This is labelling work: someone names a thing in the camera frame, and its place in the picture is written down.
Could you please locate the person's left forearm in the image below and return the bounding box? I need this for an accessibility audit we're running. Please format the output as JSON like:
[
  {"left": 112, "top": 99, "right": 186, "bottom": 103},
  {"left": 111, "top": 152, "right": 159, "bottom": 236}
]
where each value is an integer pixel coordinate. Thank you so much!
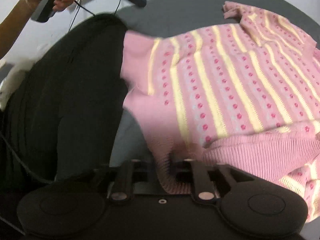
[{"left": 0, "top": 0, "right": 37, "bottom": 59}]

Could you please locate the thin black cable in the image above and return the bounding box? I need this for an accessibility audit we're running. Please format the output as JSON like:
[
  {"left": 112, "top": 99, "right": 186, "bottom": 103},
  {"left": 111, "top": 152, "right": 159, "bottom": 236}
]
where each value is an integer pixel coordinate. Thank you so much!
[{"left": 68, "top": 0, "right": 123, "bottom": 33}]

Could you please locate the pink striped knit sweater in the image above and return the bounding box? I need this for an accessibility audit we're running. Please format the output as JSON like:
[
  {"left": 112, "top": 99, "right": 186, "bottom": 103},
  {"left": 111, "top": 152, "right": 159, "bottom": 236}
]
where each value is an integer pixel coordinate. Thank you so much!
[{"left": 120, "top": 1, "right": 319, "bottom": 222}]

